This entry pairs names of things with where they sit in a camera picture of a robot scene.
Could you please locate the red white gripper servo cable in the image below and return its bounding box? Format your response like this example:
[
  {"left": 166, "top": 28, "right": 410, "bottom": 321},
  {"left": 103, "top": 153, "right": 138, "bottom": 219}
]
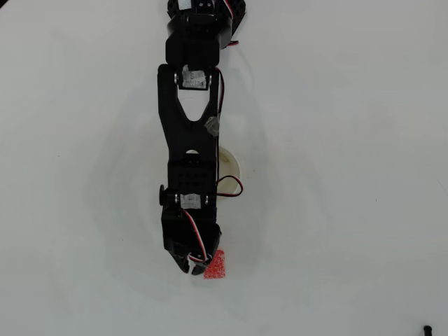
[{"left": 180, "top": 208, "right": 211, "bottom": 263}]

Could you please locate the grey tape piece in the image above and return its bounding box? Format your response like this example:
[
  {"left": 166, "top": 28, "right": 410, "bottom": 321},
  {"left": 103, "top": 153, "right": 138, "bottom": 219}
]
[{"left": 204, "top": 115, "right": 221, "bottom": 137}]

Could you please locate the red foam cube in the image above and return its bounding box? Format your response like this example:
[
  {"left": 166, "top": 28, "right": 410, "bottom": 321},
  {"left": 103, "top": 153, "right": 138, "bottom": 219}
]
[{"left": 203, "top": 249, "right": 228, "bottom": 281}]

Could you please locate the red black forearm servo cable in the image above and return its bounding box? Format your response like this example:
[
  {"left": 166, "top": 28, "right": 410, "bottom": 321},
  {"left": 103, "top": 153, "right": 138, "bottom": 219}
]
[{"left": 211, "top": 66, "right": 245, "bottom": 199}]

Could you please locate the red white base servo cable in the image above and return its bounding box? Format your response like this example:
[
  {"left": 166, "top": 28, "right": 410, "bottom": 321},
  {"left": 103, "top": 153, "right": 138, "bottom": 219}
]
[{"left": 222, "top": 0, "right": 241, "bottom": 48}]

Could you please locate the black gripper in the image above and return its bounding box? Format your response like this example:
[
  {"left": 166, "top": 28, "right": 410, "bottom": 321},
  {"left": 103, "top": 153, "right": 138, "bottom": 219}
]
[{"left": 160, "top": 205, "right": 223, "bottom": 277}]

